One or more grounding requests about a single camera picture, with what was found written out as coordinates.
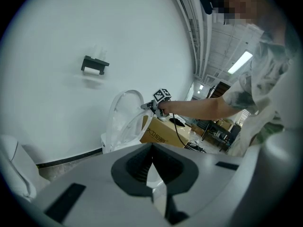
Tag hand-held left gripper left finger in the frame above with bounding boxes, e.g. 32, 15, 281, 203
111, 143, 153, 197

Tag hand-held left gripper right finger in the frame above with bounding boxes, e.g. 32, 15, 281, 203
152, 143, 199, 195

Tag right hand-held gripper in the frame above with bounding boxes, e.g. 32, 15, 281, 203
141, 88, 171, 118

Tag white toilet seat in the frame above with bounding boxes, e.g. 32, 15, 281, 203
113, 109, 154, 151

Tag person's right forearm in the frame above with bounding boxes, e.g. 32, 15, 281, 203
169, 96, 240, 122

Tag white toilet lid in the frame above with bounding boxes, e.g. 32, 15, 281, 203
107, 89, 144, 151

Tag white paper towel roll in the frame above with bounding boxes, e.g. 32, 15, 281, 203
83, 67, 100, 77

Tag white boxy toilet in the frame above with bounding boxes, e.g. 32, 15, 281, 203
0, 134, 52, 202

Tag person's right hand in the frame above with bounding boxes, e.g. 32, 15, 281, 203
159, 100, 173, 115

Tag large cardboard box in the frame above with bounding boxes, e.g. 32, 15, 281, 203
139, 116, 192, 148

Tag matte black oval sheet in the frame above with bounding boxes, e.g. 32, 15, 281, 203
169, 117, 187, 127

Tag brown wooden rack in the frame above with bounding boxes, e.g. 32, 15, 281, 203
209, 81, 232, 99

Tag white ceiling pipes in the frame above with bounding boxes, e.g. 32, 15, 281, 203
172, 0, 214, 80

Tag rectangular ceiling light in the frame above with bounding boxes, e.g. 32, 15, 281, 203
227, 51, 253, 75

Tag person's patterned shirt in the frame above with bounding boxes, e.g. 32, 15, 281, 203
222, 24, 299, 158

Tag person's head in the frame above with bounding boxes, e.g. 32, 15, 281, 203
213, 0, 287, 33

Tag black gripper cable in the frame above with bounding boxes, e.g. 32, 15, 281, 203
171, 113, 206, 153

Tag black frame work table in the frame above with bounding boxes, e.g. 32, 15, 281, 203
196, 118, 240, 151

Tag black wall paper holder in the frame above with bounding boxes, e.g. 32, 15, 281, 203
81, 55, 110, 76

